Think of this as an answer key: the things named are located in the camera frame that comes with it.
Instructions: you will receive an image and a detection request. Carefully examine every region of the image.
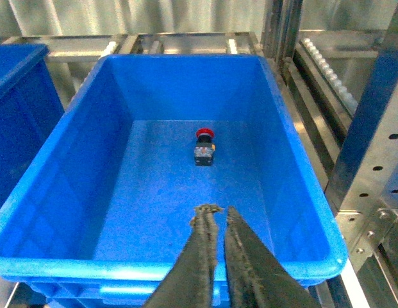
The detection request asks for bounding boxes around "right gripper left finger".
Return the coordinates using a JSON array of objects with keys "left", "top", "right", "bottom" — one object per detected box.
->
[{"left": 144, "top": 204, "right": 222, "bottom": 307}]

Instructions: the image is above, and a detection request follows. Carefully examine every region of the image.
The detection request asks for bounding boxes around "blue target bin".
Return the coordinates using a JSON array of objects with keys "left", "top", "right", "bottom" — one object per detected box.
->
[{"left": 0, "top": 55, "right": 347, "bottom": 307}]

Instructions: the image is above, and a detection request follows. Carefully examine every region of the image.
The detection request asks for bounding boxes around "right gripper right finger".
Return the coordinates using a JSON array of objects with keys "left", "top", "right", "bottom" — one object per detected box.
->
[{"left": 224, "top": 206, "right": 320, "bottom": 307}]

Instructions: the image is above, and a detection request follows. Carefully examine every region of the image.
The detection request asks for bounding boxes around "metal roller rail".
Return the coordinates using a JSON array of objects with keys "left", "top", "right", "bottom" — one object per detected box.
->
[{"left": 301, "top": 38, "right": 358, "bottom": 116}]

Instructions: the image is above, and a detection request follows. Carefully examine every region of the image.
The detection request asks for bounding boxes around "red mushroom push button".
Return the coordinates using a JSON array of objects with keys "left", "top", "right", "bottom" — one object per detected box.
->
[{"left": 194, "top": 128, "right": 215, "bottom": 166}]

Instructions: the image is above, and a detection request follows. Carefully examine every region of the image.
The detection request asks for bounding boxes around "blue perforated rack upright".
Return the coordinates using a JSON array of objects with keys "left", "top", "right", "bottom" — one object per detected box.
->
[{"left": 325, "top": 4, "right": 398, "bottom": 214}]

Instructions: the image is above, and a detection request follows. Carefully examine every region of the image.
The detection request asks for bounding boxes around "empty blue middle bin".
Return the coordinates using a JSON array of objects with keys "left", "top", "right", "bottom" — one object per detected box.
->
[{"left": 0, "top": 44, "right": 63, "bottom": 208}]

